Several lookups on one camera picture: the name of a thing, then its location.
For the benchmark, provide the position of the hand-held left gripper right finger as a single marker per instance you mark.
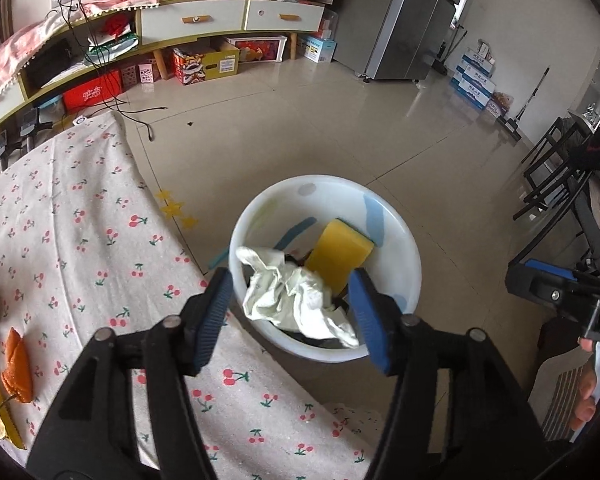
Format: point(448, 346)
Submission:
point(370, 320)

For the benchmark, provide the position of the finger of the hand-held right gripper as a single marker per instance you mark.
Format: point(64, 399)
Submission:
point(522, 286)
point(550, 268)

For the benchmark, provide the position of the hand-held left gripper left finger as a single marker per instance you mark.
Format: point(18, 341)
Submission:
point(212, 320)

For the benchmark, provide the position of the yellow green sponge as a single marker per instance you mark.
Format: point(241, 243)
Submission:
point(337, 255)

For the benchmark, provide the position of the white bin with colour patches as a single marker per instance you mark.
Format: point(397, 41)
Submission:
point(390, 240)

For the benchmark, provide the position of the person's right hand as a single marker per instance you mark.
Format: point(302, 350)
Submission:
point(587, 390)

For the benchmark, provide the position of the black chair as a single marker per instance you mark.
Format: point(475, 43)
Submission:
point(555, 160)
point(580, 220)

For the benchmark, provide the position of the striped cloth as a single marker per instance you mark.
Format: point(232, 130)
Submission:
point(560, 395)

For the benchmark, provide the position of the yellow star floor sticker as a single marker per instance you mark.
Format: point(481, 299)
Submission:
point(187, 221)
point(172, 208)

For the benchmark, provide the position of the cherry print tablecloth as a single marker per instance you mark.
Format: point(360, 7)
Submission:
point(105, 260)

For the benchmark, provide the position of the floor mop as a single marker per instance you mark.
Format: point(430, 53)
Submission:
point(510, 127)

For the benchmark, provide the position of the orange snack bag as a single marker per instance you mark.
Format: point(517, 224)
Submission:
point(500, 104)

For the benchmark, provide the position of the broom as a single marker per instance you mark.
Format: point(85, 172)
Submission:
point(442, 57)

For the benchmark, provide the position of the pink perforated box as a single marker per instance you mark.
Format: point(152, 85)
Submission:
point(146, 73)
point(130, 76)

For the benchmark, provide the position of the red flat box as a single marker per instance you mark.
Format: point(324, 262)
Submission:
point(92, 92)

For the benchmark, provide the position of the yellow lion print box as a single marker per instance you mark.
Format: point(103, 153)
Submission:
point(200, 62)

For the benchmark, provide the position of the black floor device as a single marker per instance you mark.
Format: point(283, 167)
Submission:
point(0, 147)
point(30, 121)

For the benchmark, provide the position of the red picture gift box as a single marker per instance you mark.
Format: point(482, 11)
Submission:
point(257, 50)

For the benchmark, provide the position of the small blue white box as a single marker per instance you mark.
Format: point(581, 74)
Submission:
point(320, 49)

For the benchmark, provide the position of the grey fridge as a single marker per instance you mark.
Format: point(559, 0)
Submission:
point(405, 20)

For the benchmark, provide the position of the green white bag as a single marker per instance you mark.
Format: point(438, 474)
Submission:
point(112, 47)

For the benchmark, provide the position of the black bag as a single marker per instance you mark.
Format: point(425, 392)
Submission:
point(50, 62)

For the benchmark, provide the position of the wooden white drawer cabinet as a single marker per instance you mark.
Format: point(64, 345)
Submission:
point(200, 15)

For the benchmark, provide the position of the red cloth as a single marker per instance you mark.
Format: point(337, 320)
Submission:
point(115, 25)

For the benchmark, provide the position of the pink cloth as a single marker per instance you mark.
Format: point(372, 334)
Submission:
point(25, 47)

